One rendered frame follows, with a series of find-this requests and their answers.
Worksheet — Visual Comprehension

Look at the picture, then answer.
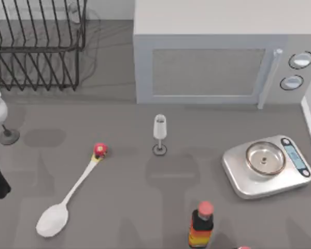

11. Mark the small clear champagne glass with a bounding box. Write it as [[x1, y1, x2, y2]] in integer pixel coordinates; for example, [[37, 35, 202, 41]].
[[152, 114, 168, 156]]

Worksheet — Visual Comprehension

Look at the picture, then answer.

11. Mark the microwave oven door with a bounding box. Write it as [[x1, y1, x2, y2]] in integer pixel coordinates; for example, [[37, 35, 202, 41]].
[[133, 35, 288, 105]]

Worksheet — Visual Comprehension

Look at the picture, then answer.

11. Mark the pale microwave oven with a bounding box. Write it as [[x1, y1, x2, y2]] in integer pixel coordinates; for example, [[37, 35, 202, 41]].
[[133, 0, 311, 109]]

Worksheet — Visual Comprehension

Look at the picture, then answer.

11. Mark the dark bottle with red cap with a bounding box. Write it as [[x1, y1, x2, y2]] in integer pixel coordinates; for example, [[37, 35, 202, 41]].
[[188, 201, 215, 249]]

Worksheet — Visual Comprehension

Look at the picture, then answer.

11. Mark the white spoon with red figure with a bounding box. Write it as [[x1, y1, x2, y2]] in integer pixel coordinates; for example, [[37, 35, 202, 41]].
[[35, 142, 109, 238]]

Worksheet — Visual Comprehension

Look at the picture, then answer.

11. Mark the silver kitchen scale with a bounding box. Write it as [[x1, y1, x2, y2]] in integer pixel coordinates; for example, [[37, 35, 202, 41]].
[[221, 134, 311, 200]]

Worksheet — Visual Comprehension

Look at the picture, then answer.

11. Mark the small microwave knob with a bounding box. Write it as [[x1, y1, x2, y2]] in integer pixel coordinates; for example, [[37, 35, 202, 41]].
[[279, 75, 305, 91]]

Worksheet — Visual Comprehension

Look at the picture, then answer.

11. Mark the large microwave knob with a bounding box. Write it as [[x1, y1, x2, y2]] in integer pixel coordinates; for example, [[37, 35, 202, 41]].
[[288, 51, 311, 70]]

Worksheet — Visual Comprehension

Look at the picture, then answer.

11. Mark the microwave door handle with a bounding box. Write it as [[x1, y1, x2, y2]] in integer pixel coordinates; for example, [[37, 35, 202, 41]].
[[257, 48, 284, 109]]

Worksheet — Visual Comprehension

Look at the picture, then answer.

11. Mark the black wire dish rack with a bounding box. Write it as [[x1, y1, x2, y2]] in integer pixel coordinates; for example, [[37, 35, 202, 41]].
[[0, 0, 88, 92]]

